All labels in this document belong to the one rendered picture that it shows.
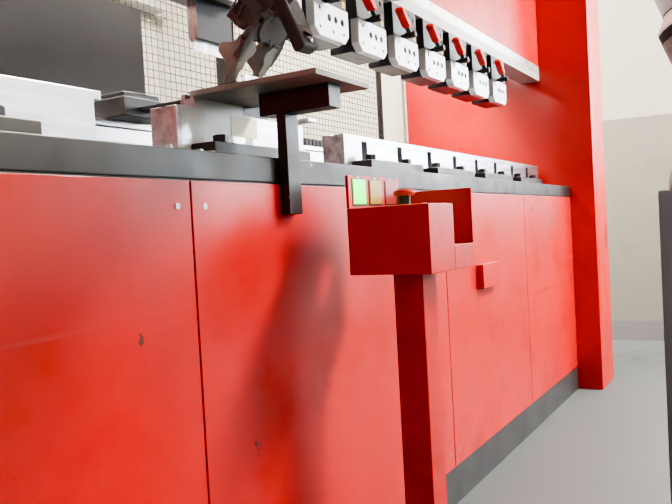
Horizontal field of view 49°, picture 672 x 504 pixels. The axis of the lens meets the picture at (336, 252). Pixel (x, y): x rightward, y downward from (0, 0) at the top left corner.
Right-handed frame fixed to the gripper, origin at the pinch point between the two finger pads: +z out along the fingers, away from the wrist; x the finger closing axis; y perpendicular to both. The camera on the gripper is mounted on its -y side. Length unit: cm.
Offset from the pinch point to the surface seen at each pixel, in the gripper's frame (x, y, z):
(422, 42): -91, 19, -17
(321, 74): 6.7, -17.8, -11.3
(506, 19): -172, 34, -36
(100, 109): 5.7, 22.6, 20.8
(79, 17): -14, 60, 17
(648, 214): -350, -35, 8
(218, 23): -1.8, 12.5, -5.4
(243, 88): 7.2, -6.2, -1.4
